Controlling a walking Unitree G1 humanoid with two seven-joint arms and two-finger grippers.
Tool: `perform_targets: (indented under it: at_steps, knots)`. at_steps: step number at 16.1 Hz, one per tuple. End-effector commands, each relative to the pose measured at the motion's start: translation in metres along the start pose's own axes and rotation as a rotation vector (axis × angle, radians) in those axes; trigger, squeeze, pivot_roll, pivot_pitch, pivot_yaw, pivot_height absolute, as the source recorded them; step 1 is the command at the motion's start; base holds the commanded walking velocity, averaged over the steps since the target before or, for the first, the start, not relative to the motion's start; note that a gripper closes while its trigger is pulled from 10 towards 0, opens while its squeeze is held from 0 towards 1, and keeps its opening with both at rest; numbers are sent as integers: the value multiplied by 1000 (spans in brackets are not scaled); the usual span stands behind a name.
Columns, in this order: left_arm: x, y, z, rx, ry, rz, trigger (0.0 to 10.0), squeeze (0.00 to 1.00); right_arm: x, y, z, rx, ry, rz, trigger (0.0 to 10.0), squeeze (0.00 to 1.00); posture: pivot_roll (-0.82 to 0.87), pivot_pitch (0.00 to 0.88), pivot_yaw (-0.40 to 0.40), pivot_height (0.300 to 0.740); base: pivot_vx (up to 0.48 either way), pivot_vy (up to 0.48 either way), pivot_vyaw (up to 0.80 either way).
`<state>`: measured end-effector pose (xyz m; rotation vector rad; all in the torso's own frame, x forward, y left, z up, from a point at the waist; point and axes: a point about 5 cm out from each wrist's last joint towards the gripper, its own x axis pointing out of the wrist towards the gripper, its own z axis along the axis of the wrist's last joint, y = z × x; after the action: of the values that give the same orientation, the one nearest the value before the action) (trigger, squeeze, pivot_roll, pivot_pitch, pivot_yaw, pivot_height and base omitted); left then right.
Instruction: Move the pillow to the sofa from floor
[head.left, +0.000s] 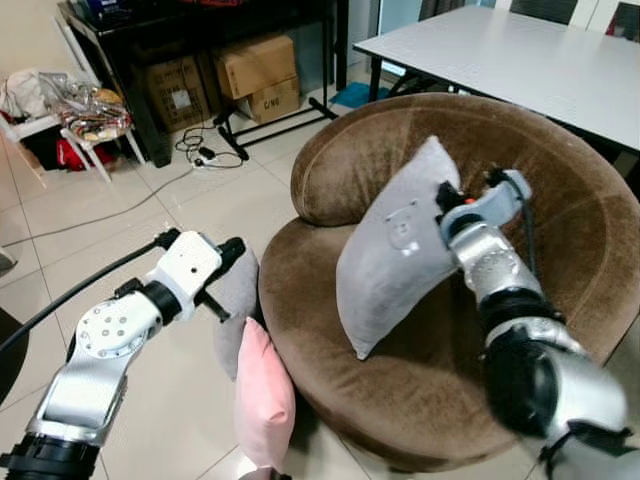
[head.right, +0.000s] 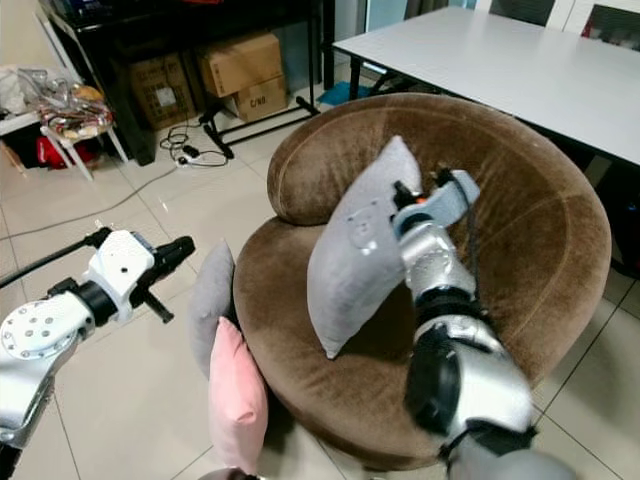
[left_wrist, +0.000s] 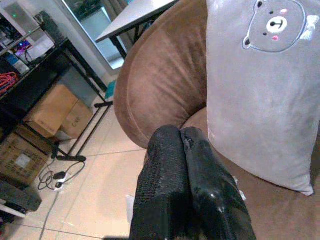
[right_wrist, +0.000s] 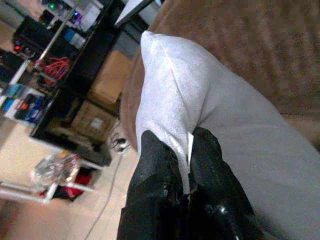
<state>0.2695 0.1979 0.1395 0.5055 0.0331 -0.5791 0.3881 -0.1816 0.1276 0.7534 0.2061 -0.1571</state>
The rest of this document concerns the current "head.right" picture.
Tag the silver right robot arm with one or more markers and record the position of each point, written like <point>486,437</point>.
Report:
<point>435,262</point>

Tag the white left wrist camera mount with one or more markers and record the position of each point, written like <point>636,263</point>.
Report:
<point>120,265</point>

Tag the grey pillow bear print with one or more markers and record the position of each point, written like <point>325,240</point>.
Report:
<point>360,260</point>

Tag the dark brown cardboard box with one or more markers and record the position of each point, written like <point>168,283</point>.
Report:
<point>160,90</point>

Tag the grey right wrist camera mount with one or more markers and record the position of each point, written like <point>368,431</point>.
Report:
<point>445,205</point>

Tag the plain grey pillow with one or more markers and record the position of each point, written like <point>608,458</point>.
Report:
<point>210,300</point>

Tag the pink pillow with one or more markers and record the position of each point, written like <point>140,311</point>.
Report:
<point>238,400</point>

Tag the white table black legs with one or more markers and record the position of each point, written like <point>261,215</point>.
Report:
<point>510,70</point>

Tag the teal floor mat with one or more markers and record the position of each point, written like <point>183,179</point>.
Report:
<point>335,93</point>

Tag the white chair dark back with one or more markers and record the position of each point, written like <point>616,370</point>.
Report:
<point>525,6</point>

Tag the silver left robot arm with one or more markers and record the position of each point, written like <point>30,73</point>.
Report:
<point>32,340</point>

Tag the large light cardboard box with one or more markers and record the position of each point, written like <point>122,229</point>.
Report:
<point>240,62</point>

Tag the red bag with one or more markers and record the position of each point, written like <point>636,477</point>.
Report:
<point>55,152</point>

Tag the black metal shelf rack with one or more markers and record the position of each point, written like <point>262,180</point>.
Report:
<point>180,30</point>

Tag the white small stool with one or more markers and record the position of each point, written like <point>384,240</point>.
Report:
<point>15,122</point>

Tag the small printed cardboard box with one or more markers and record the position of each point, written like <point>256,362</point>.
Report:
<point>262,100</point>

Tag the brown round velvet sofa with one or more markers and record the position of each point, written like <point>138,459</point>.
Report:
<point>510,250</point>

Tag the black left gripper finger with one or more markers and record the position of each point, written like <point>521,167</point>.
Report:
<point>178,247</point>
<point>178,268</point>

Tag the basket of mixed clutter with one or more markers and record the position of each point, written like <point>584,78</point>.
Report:
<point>80,112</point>

